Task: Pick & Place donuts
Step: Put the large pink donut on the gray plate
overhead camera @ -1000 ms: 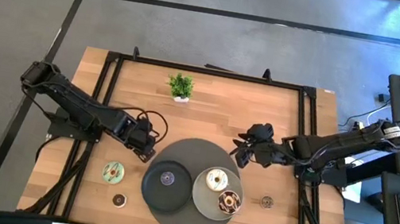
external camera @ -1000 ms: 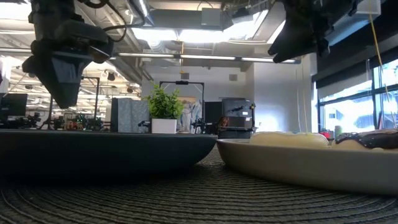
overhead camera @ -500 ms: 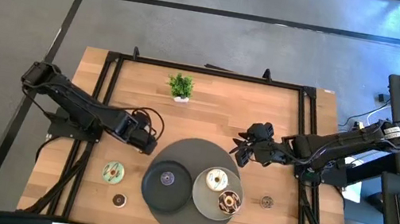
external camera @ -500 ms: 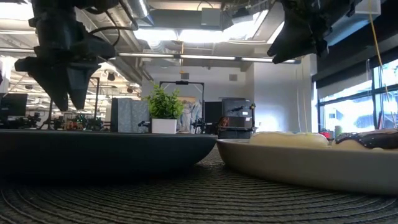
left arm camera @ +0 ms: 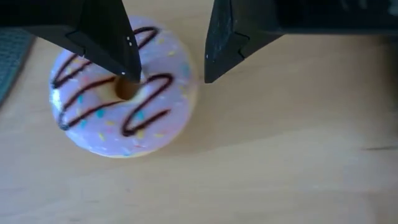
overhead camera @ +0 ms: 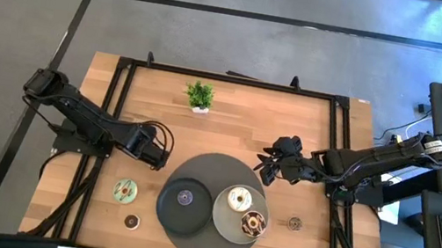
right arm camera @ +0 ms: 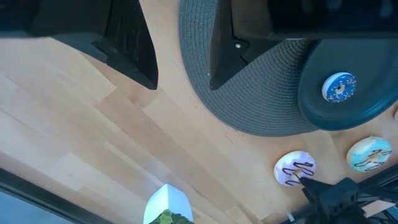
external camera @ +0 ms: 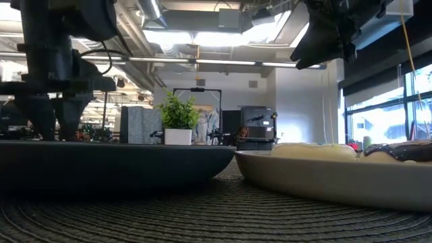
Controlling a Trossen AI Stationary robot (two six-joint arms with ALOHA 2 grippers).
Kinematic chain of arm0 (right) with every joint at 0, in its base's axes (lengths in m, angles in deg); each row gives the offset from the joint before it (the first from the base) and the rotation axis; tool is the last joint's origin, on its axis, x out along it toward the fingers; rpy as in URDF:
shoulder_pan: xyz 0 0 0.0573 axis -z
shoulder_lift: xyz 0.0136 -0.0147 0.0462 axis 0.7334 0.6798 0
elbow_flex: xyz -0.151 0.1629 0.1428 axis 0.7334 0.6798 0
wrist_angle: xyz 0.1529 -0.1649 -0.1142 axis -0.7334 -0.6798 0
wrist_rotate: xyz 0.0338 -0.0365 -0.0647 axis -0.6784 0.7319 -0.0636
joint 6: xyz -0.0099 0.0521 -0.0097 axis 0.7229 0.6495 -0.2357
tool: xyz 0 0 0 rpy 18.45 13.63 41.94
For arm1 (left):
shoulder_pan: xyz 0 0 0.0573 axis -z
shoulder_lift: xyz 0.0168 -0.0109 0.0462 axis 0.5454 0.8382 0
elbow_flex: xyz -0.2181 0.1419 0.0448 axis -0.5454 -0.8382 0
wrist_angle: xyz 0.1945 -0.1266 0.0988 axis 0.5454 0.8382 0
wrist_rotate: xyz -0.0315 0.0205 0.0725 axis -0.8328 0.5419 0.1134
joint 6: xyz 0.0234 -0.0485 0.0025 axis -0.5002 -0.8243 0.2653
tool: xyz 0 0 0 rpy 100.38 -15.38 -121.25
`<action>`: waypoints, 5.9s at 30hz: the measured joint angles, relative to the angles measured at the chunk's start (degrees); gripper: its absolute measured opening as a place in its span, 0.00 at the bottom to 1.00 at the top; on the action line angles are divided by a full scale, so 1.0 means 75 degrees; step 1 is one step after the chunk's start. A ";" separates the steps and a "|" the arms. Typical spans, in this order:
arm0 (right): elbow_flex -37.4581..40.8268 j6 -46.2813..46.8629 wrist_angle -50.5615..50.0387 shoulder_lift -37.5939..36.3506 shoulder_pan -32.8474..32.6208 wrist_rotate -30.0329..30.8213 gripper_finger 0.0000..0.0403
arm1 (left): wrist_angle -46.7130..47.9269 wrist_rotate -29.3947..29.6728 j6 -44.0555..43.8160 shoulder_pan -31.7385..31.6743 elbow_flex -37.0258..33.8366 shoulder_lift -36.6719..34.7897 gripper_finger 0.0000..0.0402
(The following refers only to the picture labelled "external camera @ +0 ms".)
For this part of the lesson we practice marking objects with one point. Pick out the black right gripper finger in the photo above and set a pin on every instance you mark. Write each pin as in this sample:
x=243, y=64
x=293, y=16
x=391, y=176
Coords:
x=320, y=44

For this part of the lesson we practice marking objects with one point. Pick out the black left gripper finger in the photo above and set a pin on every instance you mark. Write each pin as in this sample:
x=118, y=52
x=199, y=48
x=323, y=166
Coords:
x=69, y=118
x=40, y=118

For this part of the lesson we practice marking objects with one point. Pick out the chocolate frosted donut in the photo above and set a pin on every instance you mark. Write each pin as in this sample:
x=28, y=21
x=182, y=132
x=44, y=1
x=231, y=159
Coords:
x=405, y=152

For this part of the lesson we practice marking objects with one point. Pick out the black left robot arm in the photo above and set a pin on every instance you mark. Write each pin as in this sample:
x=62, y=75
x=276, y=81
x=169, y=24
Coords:
x=94, y=17

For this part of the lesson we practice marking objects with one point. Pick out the dark round plate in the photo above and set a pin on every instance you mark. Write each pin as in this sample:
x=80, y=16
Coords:
x=118, y=165

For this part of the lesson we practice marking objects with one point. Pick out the grey partition panel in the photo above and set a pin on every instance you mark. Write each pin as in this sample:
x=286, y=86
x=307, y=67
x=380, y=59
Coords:
x=140, y=125

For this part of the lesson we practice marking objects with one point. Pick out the long ceiling light strip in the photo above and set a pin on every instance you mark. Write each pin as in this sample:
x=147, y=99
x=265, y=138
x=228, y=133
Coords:
x=222, y=62

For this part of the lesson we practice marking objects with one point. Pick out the black cabinet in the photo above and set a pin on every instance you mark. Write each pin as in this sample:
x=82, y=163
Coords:
x=258, y=123

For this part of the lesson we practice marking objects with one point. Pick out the green artificial plant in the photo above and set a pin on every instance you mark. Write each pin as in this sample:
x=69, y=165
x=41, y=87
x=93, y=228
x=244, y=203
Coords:
x=179, y=113

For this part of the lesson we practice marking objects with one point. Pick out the white square plant pot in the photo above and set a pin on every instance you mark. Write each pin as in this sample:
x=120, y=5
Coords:
x=177, y=136

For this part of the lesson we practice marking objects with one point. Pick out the white hanging coats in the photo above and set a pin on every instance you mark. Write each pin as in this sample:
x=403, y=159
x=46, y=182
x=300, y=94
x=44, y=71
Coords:
x=206, y=125

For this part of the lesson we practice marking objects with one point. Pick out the cream round plate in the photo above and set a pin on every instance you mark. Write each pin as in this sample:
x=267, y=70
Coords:
x=320, y=182

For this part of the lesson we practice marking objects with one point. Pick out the grey woven round placemat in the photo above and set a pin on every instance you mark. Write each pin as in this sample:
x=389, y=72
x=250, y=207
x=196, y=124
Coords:
x=216, y=219

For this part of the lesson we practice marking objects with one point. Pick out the black window frame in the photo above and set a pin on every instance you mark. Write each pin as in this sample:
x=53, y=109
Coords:
x=408, y=101

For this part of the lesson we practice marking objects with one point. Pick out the silver ventilation duct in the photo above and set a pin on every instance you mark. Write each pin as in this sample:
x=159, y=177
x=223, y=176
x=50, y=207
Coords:
x=152, y=10

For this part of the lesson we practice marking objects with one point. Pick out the black frame stand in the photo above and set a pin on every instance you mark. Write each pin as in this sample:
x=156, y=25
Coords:
x=197, y=89

